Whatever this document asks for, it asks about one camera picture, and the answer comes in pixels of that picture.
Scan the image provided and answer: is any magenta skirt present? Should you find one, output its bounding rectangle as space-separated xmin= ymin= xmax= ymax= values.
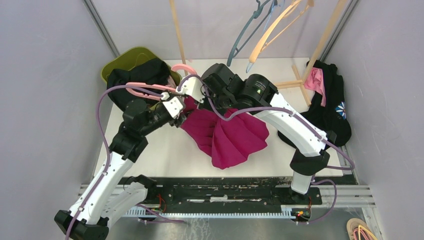
xmin=181 ymin=97 xmax=269 ymax=170

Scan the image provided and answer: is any pink hanger hook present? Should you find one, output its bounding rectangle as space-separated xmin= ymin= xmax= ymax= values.
xmin=125 ymin=75 xmax=190 ymax=101

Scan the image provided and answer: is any beige wooden hanger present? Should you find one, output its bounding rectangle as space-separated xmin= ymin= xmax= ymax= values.
xmin=248 ymin=0 xmax=315 ymax=64

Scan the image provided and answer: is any grey-blue plastic hanger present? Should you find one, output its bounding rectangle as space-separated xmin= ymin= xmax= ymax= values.
xmin=226 ymin=0 xmax=279 ymax=67

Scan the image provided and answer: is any light blue hanger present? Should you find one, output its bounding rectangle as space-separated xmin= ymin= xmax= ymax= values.
xmin=245 ymin=0 xmax=286 ymax=74

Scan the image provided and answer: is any light pink dress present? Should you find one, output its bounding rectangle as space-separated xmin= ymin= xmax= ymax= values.
xmin=166 ymin=75 xmax=178 ymax=89

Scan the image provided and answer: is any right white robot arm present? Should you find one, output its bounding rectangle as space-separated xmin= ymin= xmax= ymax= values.
xmin=200 ymin=63 xmax=332 ymax=195

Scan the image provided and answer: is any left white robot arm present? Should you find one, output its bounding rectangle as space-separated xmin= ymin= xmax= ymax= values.
xmin=54 ymin=96 xmax=185 ymax=240

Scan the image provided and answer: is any olive green plastic basket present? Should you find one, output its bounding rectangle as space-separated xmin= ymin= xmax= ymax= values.
xmin=101 ymin=47 xmax=181 ymax=107

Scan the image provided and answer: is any pink cloth on pile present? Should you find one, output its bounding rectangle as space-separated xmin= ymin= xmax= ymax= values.
xmin=303 ymin=67 xmax=327 ymax=107

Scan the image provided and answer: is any black garment pile with flower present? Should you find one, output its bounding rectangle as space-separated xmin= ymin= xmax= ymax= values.
xmin=277 ymin=59 xmax=353 ymax=150

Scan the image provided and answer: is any hangers bundle in corner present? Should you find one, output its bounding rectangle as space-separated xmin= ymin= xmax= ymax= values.
xmin=346 ymin=218 xmax=377 ymax=240

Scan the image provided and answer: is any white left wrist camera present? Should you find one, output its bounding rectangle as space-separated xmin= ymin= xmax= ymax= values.
xmin=160 ymin=92 xmax=186 ymax=119

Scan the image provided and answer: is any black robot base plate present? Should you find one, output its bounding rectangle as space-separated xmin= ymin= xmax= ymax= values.
xmin=114 ymin=176 xmax=323 ymax=215

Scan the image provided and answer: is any wooden clothes rack frame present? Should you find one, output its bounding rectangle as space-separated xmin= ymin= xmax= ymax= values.
xmin=168 ymin=0 xmax=349 ymax=107

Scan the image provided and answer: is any grey toothed cable rail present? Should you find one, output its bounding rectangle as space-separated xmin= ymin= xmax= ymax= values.
xmin=123 ymin=206 xmax=296 ymax=220

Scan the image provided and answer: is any grey wall conduit strip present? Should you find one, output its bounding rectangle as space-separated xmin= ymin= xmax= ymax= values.
xmin=82 ymin=0 xmax=120 ymax=58

